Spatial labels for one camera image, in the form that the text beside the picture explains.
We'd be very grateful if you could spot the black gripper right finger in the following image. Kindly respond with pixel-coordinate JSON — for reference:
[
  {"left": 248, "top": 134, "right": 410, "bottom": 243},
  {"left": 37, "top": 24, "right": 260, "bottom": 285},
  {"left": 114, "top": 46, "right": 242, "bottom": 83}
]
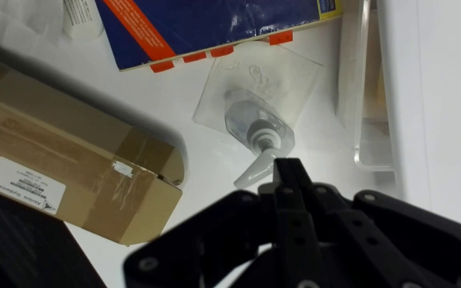
[{"left": 293, "top": 158, "right": 461, "bottom": 288}]

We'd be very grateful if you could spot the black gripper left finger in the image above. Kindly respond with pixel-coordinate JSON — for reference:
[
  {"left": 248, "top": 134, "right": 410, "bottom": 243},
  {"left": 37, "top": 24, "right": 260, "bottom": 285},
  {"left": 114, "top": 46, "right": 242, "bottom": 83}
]
[{"left": 124, "top": 157, "right": 300, "bottom": 288}]

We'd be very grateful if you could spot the clear soap pump dispenser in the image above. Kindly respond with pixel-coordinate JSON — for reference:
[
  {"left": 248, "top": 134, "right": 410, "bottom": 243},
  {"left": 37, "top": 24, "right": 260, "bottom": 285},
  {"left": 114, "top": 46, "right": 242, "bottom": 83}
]
[{"left": 191, "top": 43, "right": 325, "bottom": 192}]

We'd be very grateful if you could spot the clear plastic container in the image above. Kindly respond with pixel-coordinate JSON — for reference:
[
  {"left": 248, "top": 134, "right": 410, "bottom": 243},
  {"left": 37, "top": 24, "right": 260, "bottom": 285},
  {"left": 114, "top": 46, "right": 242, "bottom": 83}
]
[{"left": 335, "top": 0, "right": 399, "bottom": 174}]

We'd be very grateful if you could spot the blue orange textbook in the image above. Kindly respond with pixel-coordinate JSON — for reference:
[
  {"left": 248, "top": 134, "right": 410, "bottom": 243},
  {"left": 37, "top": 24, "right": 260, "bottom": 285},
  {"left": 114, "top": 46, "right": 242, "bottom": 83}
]
[{"left": 93, "top": 0, "right": 348, "bottom": 75}]

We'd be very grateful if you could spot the long cardboard box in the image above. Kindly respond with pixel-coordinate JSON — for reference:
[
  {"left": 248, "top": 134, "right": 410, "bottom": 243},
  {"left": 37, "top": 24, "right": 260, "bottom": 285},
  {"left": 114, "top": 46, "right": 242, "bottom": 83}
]
[{"left": 0, "top": 46, "right": 186, "bottom": 248}]

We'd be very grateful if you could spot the clear plastic bag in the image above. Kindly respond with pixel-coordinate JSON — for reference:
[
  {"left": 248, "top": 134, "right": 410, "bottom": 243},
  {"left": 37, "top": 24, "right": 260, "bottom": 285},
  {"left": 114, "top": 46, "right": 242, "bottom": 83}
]
[{"left": 0, "top": 0, "right": 108, "bottom": 48}]

